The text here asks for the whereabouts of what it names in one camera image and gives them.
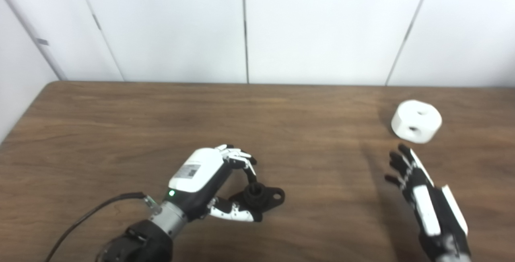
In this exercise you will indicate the round white plastic piece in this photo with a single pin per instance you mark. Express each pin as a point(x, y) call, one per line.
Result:
point(416, 121)

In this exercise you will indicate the black plastic holder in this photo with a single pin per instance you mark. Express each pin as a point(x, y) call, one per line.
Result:
point(261, 195)

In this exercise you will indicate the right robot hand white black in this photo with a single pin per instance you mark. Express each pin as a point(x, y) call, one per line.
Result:
point(428, 209)

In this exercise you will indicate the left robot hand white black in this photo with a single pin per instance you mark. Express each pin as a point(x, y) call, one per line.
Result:
point(193, 171)

